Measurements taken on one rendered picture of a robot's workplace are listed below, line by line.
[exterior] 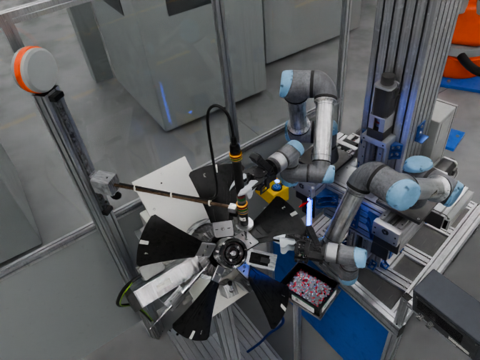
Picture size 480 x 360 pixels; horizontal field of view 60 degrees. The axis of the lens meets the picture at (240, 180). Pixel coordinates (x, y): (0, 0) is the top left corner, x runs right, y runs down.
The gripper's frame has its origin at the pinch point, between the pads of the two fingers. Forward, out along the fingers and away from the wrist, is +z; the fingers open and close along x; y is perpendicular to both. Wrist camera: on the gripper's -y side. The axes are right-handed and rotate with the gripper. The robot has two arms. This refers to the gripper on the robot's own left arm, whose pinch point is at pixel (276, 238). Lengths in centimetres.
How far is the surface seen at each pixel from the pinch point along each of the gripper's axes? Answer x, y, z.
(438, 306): -7, 19, -59
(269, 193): 14.6, -34.4, 12.7
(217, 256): -6.5, 16.8, 19.1
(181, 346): 108, 20, 62
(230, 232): -7.7, 6.0, 17.1
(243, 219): -15.1, 3.9, 11.1
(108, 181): -22, 1, 70
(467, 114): 148, -277, -121
